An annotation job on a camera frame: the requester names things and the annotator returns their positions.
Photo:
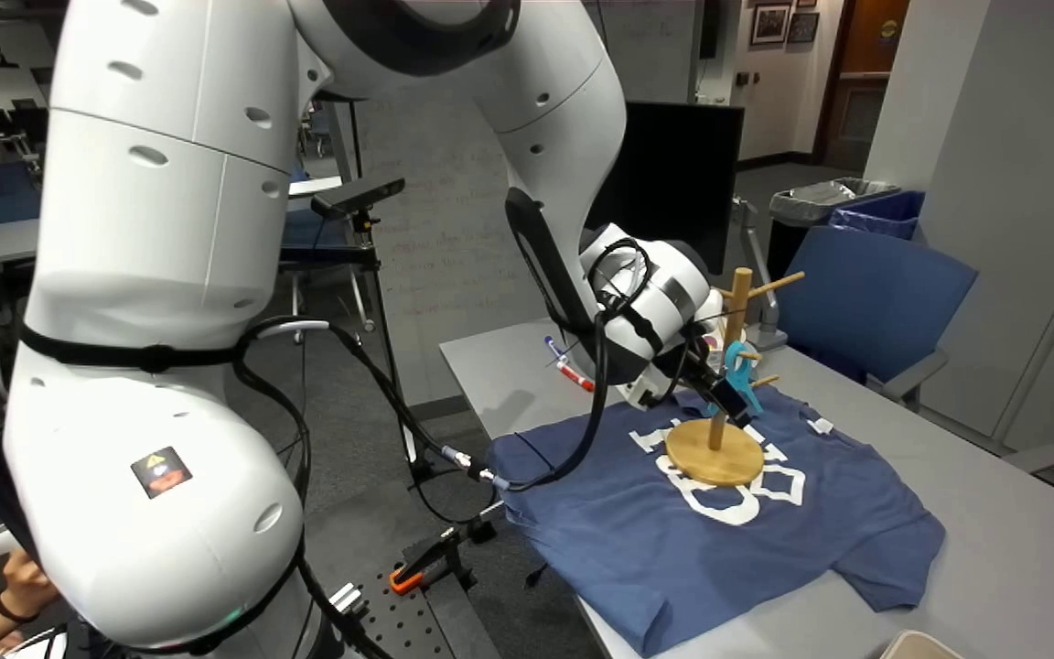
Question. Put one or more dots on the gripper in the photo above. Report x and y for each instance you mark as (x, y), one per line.
(697, 368)

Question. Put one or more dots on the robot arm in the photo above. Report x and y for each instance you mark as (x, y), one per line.
(170, 366)

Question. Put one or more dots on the blue plastic object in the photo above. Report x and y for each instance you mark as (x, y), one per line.
(740, 366)

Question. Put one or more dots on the wooden peg hanger stand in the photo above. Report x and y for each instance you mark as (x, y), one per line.
(715, 453)

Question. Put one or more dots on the blue printed t-shirt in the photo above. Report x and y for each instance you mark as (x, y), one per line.
(673, 558)

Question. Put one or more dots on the blue marker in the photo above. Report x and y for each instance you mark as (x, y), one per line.
(554, 348)

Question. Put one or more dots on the trash bin with liner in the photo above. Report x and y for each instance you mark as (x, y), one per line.
(820, 206)

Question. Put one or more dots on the black monitor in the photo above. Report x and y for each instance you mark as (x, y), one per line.
(673, 174)

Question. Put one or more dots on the blue recycling bin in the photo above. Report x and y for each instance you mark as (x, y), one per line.
(884, 215)

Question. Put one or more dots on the beige container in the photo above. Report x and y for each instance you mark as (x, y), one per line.
(920, 646)

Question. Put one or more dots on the orange and black clamp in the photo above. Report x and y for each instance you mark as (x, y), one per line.
(431, 560)

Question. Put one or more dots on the wooden door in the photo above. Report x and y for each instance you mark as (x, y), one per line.
(861, 82)

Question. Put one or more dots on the person's hand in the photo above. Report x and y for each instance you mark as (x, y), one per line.
(26, 586)

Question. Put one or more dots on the grey monitor mount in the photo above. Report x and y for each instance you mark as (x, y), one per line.
(760, 275)

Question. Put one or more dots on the large picture frame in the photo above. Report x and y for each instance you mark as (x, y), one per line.
(770, 24)

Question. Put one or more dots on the small picture frame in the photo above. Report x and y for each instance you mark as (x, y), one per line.
(802, 27)

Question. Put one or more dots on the camera on tripod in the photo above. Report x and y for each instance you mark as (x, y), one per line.
(358, 197)

